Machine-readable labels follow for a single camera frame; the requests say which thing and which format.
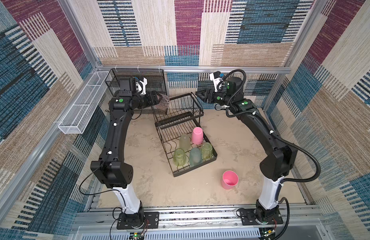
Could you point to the pale green translucent cup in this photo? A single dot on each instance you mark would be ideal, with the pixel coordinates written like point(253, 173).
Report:
point(185, 142)

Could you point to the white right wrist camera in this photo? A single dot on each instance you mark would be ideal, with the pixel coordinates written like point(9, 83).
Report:
point(217, 79)

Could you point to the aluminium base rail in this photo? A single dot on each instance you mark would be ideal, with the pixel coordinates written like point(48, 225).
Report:
point(305, 222)

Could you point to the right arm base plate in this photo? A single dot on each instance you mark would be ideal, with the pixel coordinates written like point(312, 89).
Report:
point(258, 216)

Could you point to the teal translucent cup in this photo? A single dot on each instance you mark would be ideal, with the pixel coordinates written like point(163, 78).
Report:
point(195, 157)

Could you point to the black mesh shelf unit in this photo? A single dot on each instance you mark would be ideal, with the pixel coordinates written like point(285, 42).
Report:
point(130, 92)

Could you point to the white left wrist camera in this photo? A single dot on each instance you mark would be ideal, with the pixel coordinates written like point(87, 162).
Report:
point(141, 85)

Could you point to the pink cup edge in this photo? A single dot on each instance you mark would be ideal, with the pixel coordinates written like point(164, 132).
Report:
point(197, 136)

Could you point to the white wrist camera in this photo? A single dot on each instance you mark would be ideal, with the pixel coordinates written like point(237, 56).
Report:
point(141, 85)
point(217, 79)

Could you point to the opaque pink cup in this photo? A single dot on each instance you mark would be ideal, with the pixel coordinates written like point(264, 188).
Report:
point(229, 180)

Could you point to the white wire wall basket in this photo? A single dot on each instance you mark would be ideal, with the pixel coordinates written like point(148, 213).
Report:
point(83, 108)

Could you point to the bright green translucent cup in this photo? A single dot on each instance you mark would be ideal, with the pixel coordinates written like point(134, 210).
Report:
point(207, 151)

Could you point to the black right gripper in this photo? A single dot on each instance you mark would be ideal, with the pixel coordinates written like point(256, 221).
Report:
point(206, 93)

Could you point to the translucent pink cup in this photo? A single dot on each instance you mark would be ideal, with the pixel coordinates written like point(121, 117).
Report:
point(163, 102)

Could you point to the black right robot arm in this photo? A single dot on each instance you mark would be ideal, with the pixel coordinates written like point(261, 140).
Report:
point(280, 156)

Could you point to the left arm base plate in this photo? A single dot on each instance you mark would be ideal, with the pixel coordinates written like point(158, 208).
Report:
point(138, 221)

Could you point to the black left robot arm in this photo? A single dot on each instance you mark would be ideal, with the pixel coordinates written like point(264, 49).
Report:
point(110, 169)

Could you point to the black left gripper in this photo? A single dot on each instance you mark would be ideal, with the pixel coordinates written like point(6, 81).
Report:
point(151, 98)

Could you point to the black wire dish rack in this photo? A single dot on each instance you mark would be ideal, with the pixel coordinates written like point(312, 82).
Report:
point(179, 119)

